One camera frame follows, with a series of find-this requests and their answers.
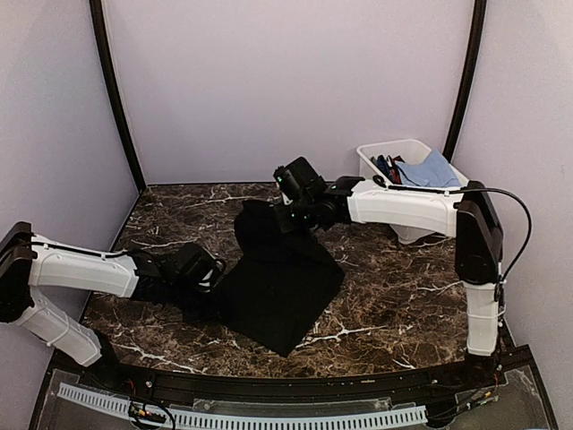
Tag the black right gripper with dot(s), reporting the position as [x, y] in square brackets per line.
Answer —
[285, 224]

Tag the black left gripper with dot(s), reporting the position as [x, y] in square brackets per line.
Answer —
[215, 305]

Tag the black long sleeve shirt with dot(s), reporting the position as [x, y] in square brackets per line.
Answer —
[282, 283]

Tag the white plastic bin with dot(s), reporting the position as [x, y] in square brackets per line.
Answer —
[412, 214]

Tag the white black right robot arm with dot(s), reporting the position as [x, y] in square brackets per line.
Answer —
[466, 214]

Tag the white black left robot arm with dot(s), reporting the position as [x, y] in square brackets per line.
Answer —
[30, 262]

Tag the red navy plaid shirt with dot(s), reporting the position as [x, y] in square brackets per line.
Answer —
[388, 167]

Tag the light blue polo shirt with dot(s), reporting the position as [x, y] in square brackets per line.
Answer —
[433, 171]

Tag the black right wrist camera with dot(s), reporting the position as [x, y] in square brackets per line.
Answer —
[299, 181]

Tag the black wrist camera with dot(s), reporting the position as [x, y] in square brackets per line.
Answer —
[299, 181]
[197, 268]

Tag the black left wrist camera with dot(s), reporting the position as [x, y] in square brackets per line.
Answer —
[197, 268]

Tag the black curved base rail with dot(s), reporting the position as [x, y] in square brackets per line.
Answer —
[442, 381]

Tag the white slotted cable duct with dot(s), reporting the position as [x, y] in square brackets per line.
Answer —
[219, 414]

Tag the black right frame post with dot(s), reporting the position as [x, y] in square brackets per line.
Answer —
[467, 78]

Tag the black frame post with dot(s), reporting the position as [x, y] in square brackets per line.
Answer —
[467, 78]
[113, 92]

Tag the black left frame post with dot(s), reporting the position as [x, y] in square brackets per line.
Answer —
[113, 92]

